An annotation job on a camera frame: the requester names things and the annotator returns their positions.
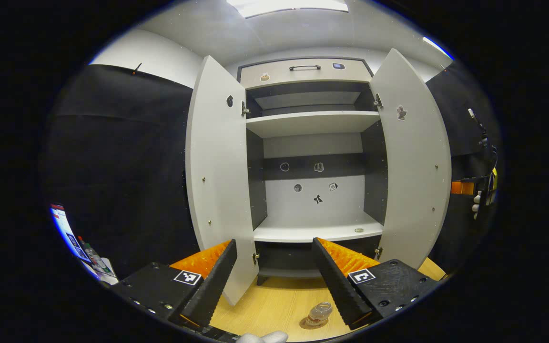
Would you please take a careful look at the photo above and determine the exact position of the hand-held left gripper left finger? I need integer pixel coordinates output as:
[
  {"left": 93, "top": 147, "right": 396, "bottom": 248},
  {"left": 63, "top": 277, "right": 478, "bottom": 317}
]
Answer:
[{"left": 112, "top": 239, "right": 238, "bottom": 332}]

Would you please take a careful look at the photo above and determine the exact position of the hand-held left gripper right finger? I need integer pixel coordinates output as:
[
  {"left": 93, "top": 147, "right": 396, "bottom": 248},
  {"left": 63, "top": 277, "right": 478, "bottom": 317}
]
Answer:
[{"left": 312, "top": 237, "right": 439, "bottom": 331}]

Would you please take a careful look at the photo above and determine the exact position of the clear plastic bottle red label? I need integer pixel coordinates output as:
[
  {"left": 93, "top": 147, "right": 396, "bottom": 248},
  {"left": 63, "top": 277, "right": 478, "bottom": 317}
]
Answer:
[{"left": 309, "top": 302, "right": 333, "bottom": 325}]

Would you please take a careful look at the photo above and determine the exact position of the grey cabinet door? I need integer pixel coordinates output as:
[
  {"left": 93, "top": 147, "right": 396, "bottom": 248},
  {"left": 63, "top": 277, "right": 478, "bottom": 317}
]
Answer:
[
  {"left": 185, "top": 56, "right": 260, "bottom": 306},
  {"left": 369, "top": 49, "right": 452, "bottom": 270}
]

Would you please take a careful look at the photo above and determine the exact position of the small slim bottle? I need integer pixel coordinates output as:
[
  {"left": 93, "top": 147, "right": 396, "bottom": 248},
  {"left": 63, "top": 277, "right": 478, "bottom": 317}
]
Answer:
[{"left": 78, "top": 237, "right": 108, "bottom": 274}]

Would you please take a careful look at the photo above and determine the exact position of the grey cabinet shelf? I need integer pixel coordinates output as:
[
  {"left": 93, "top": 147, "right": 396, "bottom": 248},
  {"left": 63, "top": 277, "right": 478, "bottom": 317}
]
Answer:
[{"left": 246, "top": 111, "right": 381, "bottom": 139}]

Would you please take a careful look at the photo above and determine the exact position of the grey cabinet drawer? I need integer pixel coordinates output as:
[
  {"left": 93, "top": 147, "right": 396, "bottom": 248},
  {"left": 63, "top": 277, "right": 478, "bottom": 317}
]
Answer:
[{"left": 239, "top": 59, "right": 373, "bottom": 90}]

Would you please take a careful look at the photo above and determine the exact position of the small ceiling light panel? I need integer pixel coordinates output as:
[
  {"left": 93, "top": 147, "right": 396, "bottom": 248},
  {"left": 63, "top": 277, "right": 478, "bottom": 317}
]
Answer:
[{"left": 422, "top": 36, "right": 454, "bottom": 60}]

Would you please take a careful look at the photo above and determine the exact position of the black backdrop cloth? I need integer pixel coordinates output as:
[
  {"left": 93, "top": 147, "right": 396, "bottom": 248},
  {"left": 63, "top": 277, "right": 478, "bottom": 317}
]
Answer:
[{"left": 39, "top": 60, "right": 501, "bottom": 279}]

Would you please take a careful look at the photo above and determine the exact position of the lit display screen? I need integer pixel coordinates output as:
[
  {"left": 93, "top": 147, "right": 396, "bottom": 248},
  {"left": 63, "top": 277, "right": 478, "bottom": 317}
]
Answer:
[{"left": 50, "top": 204, "right": 92, "bottom": 267}]

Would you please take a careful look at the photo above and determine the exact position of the large ceiling light panel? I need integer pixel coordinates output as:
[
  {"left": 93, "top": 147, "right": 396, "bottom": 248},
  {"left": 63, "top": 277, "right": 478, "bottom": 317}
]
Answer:
[{"left": 227, "top": 0, "right": 349, "bottom": 19}]

